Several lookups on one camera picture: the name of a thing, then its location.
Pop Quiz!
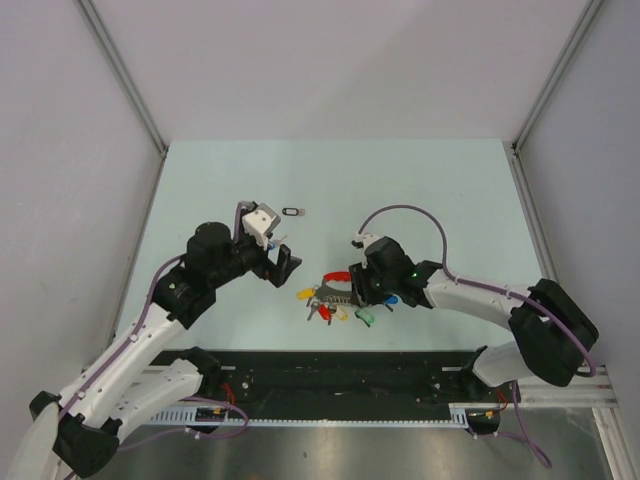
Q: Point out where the white cable duct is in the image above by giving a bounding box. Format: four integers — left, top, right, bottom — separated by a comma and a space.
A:
144, 405, 481, 429

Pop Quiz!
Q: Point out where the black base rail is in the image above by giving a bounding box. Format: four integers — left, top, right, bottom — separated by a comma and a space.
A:
139, 349, 521, 420

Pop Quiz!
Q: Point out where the black key tag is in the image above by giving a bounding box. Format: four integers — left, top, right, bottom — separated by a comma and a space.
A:
281, 207, 306, 217

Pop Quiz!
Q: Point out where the yellow key tag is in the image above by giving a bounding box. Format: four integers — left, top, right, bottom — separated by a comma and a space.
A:
296, 287, 316, 300

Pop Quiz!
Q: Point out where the green key tag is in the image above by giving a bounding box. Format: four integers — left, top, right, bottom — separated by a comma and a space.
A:
355, 309, 375, 327

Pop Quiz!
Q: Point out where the silver key with red tag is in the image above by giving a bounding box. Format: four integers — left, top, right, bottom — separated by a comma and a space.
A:
307, 301, 321, 321

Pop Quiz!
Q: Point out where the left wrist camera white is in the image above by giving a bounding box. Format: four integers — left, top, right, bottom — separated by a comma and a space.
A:
242, 203, 281, 251

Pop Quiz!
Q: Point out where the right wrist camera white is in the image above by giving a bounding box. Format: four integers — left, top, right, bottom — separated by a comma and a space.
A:
351, 233, 381, 250

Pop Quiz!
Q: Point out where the blue tag key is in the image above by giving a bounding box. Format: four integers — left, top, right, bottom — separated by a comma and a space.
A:
269, 235, 287, 250
383, 296, 399, 312

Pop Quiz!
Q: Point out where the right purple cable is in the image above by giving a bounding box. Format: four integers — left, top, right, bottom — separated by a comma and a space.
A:
357, 203, 599, 469

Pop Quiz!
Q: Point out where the metal keyring holder red handle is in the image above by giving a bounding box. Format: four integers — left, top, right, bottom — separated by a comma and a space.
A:
307, 271, 361, 307

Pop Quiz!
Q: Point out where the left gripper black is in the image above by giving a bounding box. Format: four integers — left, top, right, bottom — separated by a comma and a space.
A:
209, 210, 300, 288

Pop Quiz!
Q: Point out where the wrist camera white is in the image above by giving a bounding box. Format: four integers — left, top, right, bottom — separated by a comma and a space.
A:
242, 203, 281, 251
351, 233, 381, 250

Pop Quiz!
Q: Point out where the red key tag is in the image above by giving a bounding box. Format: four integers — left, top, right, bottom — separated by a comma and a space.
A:
317, 304, 333, 323

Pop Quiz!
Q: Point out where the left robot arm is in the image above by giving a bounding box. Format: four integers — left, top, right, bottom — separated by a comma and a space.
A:
29, 205, 302, 479

